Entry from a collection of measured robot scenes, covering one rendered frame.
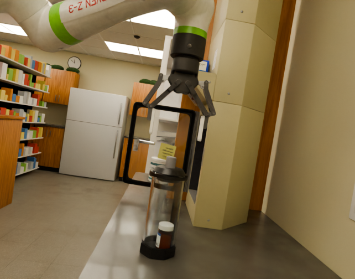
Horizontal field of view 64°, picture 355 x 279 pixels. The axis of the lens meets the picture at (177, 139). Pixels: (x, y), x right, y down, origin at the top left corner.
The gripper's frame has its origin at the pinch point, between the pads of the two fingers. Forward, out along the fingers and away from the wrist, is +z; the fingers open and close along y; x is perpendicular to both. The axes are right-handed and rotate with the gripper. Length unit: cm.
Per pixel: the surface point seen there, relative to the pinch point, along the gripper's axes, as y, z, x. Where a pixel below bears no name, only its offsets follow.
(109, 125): 108, 14, -513
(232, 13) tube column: -15, -46, -25
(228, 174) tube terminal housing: -23.0, 12.8, -25.2
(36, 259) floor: 94, 127, -166
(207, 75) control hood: -9.7, -22.1, -25.2
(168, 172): 0.6, 10.3, 4.3
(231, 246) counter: -24.2, 33.7, -11.0
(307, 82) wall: -56, -29, -43
